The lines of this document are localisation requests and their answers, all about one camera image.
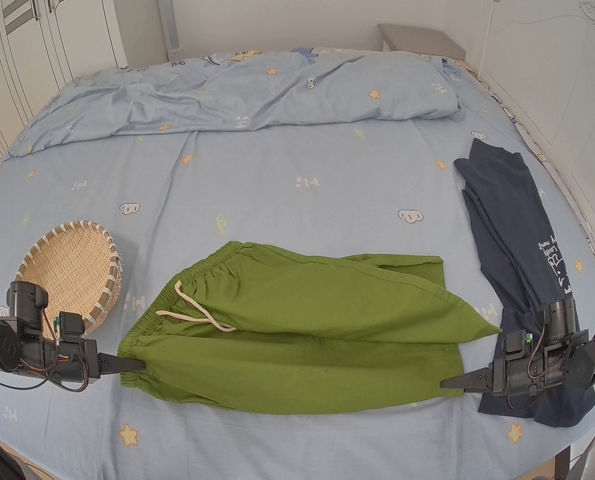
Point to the white wardrobe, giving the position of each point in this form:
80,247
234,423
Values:
37,43

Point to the dark blue garment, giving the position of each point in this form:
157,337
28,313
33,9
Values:
507,208

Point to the round woven basket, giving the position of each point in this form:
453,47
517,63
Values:
67,263

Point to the pale blue quilt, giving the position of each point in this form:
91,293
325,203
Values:
277,93

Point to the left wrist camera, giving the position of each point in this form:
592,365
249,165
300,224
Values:
71,325

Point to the bed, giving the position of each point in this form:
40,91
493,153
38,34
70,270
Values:
297,188

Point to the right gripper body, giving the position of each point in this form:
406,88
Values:
520,375

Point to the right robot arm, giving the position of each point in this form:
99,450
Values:
585,363

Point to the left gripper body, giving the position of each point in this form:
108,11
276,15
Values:
75,360

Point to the grey bedside table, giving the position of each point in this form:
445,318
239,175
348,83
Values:
417,40

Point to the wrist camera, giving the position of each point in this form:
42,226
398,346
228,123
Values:
515,342
71,325

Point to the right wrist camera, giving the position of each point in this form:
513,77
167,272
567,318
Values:
515,342

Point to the green shorts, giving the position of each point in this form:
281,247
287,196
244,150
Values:
302,318

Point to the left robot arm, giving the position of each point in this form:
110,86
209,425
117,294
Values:
12,345

